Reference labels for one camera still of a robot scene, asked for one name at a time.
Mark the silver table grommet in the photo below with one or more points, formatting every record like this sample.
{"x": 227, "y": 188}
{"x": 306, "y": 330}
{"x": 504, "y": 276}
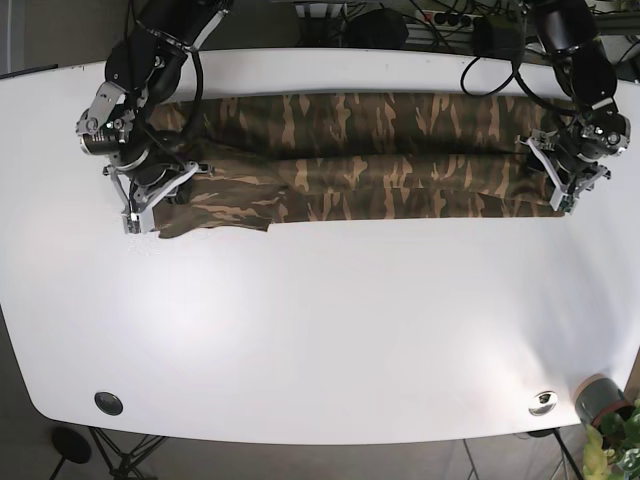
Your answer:
{"x": 543, "y": 403}

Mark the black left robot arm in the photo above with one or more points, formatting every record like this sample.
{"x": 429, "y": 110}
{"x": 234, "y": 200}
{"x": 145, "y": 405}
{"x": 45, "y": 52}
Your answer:
{"x": 572, "y": 46}

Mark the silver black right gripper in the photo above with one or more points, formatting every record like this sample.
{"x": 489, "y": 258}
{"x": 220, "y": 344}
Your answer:
{"x": 149, "y": 157}

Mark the black table grommet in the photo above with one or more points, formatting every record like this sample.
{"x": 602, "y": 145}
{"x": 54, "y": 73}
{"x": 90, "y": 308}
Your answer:
{"x": 108, "y": 403}

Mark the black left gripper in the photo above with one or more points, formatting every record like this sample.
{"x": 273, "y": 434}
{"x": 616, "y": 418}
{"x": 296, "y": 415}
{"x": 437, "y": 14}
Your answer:
{"x": 569, "y": 155}

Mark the black tripod stand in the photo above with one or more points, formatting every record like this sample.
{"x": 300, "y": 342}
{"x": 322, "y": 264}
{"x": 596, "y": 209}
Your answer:
{"x": 75, "y": 448}

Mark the potted green plant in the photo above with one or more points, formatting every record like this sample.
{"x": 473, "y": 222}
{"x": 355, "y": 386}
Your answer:
{"x": 611, "y": 422}

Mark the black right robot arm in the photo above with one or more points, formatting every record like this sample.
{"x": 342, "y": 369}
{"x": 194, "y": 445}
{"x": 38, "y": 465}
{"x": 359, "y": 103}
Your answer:
{"x": 143, "y": 70}

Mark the camouflage T-shirt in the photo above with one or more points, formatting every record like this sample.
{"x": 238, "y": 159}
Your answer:
{"x": 358, "y": 156}

